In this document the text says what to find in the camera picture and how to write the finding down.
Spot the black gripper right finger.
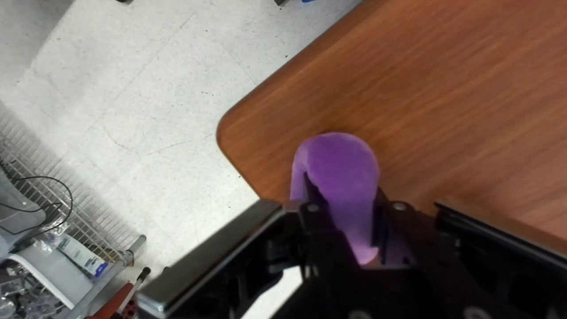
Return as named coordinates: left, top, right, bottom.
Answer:
left=374, top=194, right=567, bottom=319

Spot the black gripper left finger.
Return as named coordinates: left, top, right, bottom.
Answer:
left=137, top=201, right=331, bottom=319

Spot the purple plush ball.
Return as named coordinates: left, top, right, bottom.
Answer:
left=289, top=134, right=381, bottom=265

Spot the wooden table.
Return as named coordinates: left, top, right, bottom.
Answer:
left=216, top=0, right=567, bottom=236

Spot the wire mesh rack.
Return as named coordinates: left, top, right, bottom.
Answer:
left=0, top=100, right=149, bottom=319

